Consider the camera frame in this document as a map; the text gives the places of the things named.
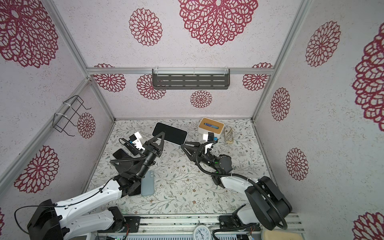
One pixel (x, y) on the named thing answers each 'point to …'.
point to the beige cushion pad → (281, 234)
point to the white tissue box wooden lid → (206, 125)
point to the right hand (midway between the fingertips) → (183, 145)
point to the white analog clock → (201, 232)
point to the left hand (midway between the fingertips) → (166, 135)
